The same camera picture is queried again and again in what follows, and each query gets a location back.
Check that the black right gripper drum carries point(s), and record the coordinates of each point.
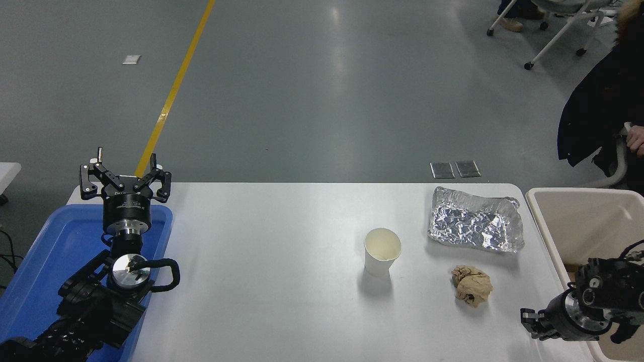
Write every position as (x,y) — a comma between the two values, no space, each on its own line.
(561,322)

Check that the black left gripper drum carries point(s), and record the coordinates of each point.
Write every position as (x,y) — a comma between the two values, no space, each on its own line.
(127,208)

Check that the white paper cup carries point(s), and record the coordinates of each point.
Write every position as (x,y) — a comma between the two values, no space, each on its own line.
(381,251)

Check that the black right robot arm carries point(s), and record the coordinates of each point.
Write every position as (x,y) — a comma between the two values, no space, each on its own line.
(616,286)

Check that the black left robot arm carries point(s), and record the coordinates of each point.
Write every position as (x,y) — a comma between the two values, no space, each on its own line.
(85,311)

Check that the person's hand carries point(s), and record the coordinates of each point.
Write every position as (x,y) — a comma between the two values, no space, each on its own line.
(636,140)

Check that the crumpled tan paper ball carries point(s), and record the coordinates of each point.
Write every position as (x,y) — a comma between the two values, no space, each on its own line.
(473,286)

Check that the blue plastic tray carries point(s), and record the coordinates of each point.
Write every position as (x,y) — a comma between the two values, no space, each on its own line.
(50,251)

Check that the large pale plastic bin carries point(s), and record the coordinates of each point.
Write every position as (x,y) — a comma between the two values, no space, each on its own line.
(583,226)

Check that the white side table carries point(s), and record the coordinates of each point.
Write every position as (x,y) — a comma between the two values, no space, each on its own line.
(7,176)

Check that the crumpled silver foil tray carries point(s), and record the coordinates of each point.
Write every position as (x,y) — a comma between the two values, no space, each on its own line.
(475,221)

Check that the metal floor plate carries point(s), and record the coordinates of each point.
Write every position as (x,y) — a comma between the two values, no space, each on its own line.
(468,169)
(442,170)

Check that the person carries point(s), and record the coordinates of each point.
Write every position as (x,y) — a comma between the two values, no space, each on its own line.
(598,100)

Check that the white wheeled chair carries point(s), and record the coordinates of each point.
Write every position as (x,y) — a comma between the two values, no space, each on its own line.
(563,30)

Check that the person's feet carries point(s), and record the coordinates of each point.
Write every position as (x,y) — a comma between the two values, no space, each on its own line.
(513,22)

